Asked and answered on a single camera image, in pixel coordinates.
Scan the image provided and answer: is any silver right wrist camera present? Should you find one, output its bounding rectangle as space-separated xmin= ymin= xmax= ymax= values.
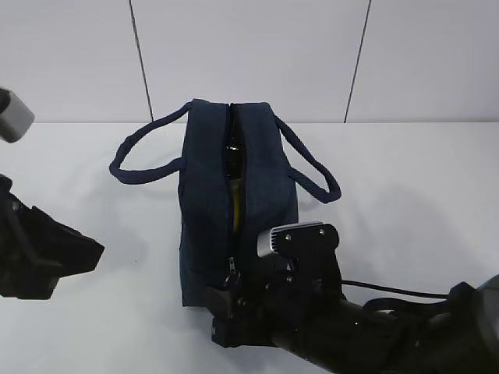
xmin=257 ymin=221 xmax=340 ymax=269

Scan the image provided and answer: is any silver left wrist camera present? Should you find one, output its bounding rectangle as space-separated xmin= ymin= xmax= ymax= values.
xmin=1 ymin=87 xmax=35 ymax=143

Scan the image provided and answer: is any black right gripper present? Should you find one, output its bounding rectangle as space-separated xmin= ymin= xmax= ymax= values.
xmin=205 ymin=270 xmax=308 ymax=348

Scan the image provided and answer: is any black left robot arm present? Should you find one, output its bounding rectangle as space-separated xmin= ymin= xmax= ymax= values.
xmin=1 ymin=175 xmax=104 ymax=300

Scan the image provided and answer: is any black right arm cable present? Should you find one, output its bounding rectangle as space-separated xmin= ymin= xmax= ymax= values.
xmin=341 ymin=279 xmax=453 ymax=301

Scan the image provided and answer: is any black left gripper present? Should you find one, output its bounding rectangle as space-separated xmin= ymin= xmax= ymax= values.
xmin=1 ymin=194 xmax=104 ymax=300

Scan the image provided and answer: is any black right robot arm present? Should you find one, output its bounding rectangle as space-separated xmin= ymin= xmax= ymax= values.
xmin=207 ymin=274 xmax=498 ymax=373

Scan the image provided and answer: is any green cucumber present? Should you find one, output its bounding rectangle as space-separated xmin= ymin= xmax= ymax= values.
xmin=225 ymin=118 xmax=246 ymax=180

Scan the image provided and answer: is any yellow lemon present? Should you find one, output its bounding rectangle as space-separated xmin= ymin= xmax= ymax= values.
xmin=230 ymin=178 xmax=244 ymax=234

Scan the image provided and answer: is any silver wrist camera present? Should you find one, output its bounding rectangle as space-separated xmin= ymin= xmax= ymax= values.
xmin=1 ymin=87 xmax=35 ymax=143
xmin=257 ymin=221 xmax=340 ymax=269

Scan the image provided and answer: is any navy blue lunch bag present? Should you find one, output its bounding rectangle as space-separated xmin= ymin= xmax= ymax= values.
xmin=109 ymin=99 xmax=342 ymax=307

